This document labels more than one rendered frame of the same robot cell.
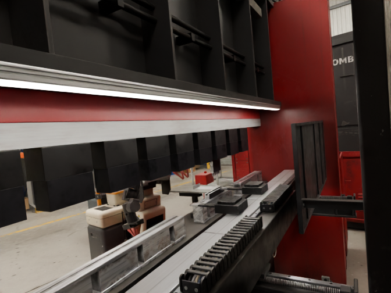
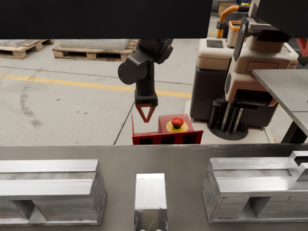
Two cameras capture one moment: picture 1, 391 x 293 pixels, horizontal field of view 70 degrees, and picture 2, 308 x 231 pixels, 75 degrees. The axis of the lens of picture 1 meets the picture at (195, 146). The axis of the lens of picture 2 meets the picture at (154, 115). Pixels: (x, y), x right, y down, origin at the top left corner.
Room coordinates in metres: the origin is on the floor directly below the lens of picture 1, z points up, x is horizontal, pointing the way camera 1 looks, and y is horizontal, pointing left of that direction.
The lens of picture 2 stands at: (1.24, -0.09, 1.22)
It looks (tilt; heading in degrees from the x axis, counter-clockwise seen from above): 38 degrees down; 59
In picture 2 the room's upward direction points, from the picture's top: straight up
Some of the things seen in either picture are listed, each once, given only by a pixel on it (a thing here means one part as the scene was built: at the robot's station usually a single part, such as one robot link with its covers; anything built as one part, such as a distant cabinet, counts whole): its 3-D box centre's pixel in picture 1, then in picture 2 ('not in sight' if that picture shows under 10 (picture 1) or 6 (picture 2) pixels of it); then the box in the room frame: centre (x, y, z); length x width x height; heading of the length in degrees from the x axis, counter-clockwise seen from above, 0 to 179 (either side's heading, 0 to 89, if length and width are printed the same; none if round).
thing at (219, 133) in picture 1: (214, 144); not in sight; (1.65, -0.12, 1.26); 0.15 x 0.09 x 0.17; 150
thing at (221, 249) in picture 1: (230, 245); not in sight; (0.76, -0.07, 1.02); 0.44 x 0.06 x 0.04; 150
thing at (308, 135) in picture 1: (314, 160); not in sight; (1.58, -0.66, 1.12); 1.13 x 0.02 x 0.44; 150
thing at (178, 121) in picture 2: not in sight; (177, 124); (1.56, 0.30, 0.79); 0.04 x 0.04 x 0.04
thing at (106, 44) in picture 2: not in sight; (98, 38); (2.14, 3.18, 0.20); 1.01 x 0.63 x 0.12; 142
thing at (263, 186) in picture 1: (241, 187); not in sight; (1.55, -0.24, 1.01); 0.26 x 0.12 x 0.05; 60
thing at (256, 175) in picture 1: (248, 182); not in sight; (2.10, -0.38, 0.92); 0.50 x 0.06 x 0.10; 150
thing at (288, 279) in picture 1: (249, 285); not in sight; (0.91, -0.14, 0.81); 0.64 x 0.08 x 0.14; 60
